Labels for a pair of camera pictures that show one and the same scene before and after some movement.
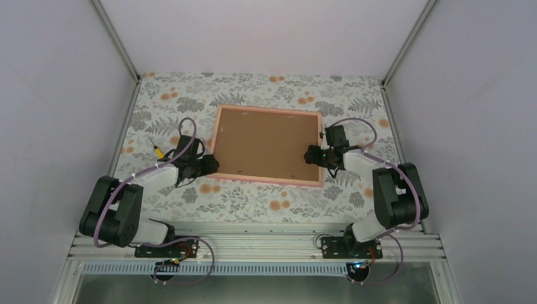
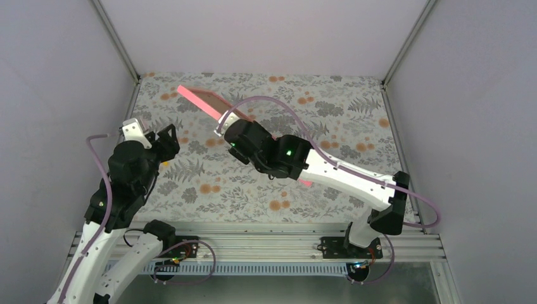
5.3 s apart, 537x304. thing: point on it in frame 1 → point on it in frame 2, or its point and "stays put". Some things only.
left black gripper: (210, 167) → (169, 146)
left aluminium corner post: (108, 25) stays put
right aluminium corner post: (408, 42) stays put
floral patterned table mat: (163, 101) stays put
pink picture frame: (265, 145) → (213, 106)
